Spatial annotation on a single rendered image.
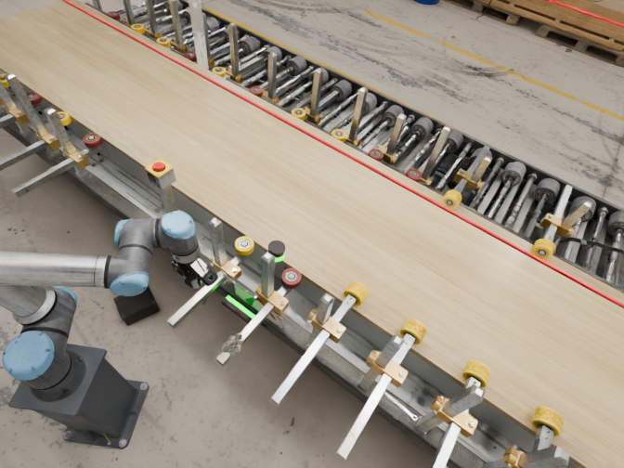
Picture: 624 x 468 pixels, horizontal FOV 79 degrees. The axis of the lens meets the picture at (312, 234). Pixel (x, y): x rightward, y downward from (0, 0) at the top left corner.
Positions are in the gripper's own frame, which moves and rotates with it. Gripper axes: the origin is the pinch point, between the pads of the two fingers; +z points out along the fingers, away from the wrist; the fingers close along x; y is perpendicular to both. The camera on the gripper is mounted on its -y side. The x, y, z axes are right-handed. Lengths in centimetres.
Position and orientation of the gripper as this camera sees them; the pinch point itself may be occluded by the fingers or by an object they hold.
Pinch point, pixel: (199, 286)
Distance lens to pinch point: 146.9
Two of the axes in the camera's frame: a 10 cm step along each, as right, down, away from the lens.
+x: -5.6, 6.2, -5.4
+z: -1.0, 6.0, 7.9
